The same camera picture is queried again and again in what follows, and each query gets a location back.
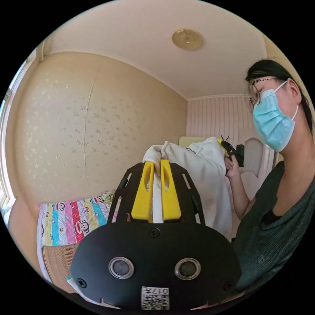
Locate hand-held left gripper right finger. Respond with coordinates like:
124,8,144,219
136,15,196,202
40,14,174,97
160,159,182,220

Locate person's right hand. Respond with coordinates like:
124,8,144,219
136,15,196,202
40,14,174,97
225,157,241,179

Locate round ceiling lamp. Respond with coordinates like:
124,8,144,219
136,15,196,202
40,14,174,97
171,28,204,50

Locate person's body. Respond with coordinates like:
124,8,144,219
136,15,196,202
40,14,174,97
231,59,315,294

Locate white pants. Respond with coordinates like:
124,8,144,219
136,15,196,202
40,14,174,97
142,136,234,243

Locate person's right forearm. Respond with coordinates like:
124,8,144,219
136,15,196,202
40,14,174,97
227,172,252,220

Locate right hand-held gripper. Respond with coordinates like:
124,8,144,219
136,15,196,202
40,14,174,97
217,138,237,162

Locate bed with woven mat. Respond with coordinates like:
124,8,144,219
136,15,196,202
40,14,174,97
36,191,122,296

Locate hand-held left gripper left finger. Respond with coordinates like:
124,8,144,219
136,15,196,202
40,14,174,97
131,161,155,220

